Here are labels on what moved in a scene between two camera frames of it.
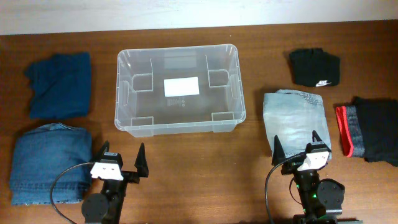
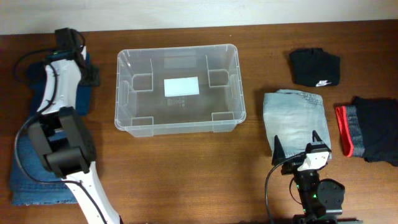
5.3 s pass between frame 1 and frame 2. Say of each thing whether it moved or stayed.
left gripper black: moved
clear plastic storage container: stayed
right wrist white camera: stayed
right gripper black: stayed
